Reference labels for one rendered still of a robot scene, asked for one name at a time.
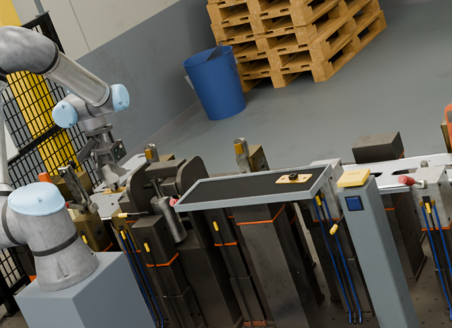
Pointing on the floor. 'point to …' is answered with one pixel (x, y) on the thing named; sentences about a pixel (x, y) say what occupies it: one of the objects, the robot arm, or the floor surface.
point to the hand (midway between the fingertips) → (113, 185)
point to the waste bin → (216, 81)
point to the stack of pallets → (292, 30)
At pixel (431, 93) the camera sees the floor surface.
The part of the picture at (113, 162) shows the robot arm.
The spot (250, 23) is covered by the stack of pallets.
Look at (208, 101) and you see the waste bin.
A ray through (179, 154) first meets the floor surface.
